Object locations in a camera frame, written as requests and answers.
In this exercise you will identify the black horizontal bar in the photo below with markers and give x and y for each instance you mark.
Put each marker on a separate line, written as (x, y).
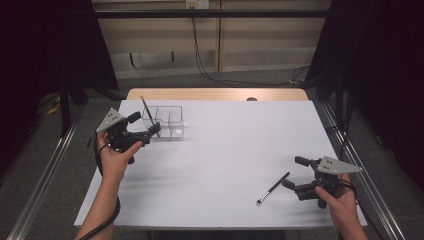
(213, 13)

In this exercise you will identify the black stand pole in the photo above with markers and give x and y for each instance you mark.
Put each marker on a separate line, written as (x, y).
(64, 110)
(339, 100)

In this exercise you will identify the small black floor item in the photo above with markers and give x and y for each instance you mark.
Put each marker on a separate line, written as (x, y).
(89, 142)

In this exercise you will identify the person's right hand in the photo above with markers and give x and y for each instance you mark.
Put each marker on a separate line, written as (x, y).
(343, 208)

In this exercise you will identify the white wall socket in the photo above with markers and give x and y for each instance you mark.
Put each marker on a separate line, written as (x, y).
(197, 3)

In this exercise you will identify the metal floor rail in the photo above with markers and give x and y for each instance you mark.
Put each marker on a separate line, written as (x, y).
(43, 176)
(363, 186)

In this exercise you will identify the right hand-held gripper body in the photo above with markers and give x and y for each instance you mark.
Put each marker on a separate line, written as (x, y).
(335, 166)

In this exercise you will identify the black curtain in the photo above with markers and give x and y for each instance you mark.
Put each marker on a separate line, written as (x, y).
(383, 66)
(40, 50)

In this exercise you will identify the clear plastic organizer box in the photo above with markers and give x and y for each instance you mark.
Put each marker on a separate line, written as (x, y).
(170, 121)

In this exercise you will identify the white table cover sheet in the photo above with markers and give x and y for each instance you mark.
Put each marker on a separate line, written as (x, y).
(216, 150)

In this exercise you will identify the wooden table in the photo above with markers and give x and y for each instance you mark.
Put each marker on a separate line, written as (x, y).
(200, 94)

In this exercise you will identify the dark table grommet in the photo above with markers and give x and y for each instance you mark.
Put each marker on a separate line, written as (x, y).
(251, 99)

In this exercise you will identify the black brush with gold ferrule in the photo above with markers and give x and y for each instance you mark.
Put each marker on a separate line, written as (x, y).
(146, 110)

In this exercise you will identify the person's left hand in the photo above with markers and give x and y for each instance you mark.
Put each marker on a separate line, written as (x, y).
(113, 165)

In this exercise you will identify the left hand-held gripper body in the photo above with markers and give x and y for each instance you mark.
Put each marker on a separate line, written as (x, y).
(111, 120)

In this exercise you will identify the black brush with silver ferrule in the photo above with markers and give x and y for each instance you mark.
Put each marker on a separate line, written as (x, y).
(273, 188)

